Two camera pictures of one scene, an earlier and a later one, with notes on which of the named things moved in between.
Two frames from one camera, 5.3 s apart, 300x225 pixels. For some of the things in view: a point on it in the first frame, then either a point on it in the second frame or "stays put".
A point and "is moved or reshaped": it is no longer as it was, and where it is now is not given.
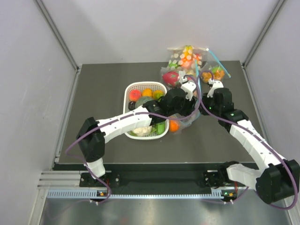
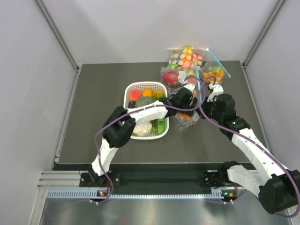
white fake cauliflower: [143, 131] stays put
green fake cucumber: [161, 128] stays put
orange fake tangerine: [174, 125] is moved or reshaped
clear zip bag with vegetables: [186, 122] stays put
